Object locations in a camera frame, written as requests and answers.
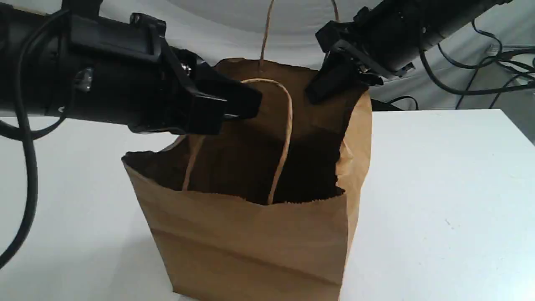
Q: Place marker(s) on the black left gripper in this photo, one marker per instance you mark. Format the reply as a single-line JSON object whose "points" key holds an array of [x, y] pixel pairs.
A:
{"points": [[181, 107]]}

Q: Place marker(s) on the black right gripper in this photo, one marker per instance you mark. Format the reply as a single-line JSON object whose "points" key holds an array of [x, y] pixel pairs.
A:
{"points": [[379, 42]]}

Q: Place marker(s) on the brown paper bag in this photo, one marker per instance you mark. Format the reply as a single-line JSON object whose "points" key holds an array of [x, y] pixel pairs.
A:
{"points": [[268, 209]]}

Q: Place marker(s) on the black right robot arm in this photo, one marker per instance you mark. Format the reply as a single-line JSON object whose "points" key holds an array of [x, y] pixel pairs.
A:
{"points": [[445, 17]]}

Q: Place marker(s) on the grey backdrop cloth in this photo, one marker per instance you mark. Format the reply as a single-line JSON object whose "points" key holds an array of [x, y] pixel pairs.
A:
{"points": [[220, 29]]}

